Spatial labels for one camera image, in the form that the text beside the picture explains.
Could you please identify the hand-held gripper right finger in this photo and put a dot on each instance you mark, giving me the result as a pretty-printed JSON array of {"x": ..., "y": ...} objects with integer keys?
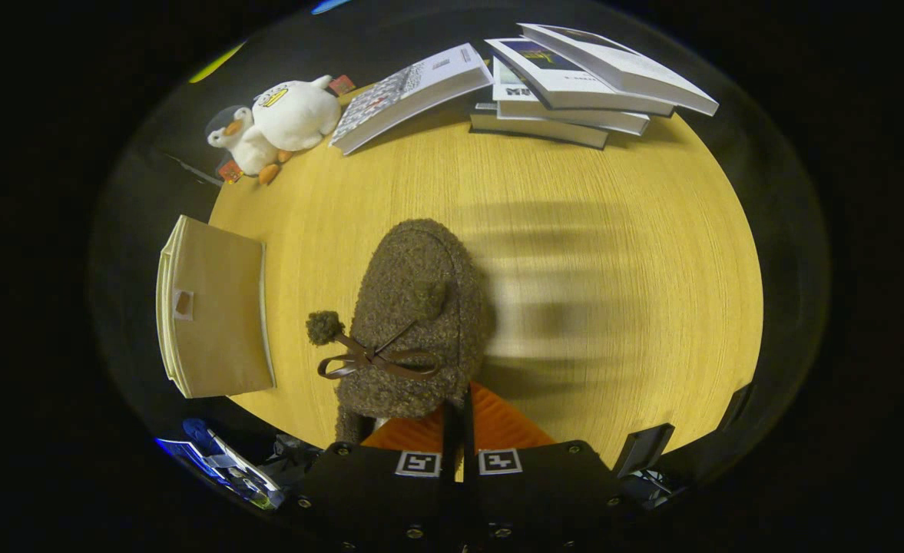
[{"x": 551, "y": 499}]

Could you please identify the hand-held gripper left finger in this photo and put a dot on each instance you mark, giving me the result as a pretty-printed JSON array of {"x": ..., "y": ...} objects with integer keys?
[{"x": 367, "y": 499}]

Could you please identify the brown fuzzy shoe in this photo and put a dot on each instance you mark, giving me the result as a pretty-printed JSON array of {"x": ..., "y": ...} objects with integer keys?
[{"x": 421, "y": 307}]

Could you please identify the cream fabric storage box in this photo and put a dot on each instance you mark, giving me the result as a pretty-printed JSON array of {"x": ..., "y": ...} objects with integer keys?
[{"x": 217, "y": 315}]

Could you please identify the white side desk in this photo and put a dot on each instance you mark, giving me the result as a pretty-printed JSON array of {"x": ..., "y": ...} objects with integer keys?
[{"x": 252, "y": 480}]

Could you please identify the blue cloth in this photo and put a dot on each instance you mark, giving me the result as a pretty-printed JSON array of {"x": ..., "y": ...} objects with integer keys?
[{"x": 200, "y": 434}]

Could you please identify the computer monitor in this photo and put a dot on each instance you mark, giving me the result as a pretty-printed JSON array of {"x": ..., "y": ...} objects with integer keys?
[{"x": 190, "y": 457}]

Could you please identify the grey paperback book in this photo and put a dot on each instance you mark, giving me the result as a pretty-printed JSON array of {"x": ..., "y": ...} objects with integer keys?
[{"x": 536, "y": 129}]

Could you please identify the grey penguin plush toy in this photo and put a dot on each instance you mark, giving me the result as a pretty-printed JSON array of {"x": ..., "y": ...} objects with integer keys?
[{"x": 244, "y": 146}]

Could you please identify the white paperback book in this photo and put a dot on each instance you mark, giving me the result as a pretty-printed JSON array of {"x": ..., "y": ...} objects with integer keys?
[{"x": 574, "y": 119}]

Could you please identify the white duck plush toy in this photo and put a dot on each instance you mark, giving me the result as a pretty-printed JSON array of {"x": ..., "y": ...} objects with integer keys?
[{"x": 298, "y": 111}]

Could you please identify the patterned cover book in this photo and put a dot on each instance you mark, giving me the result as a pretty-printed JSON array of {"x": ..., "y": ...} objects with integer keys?
[{"x": 413, "y": 88}]

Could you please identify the white book dark picture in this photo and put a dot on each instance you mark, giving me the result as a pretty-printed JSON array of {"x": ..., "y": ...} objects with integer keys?
[{"x": 628, "y": 69}]

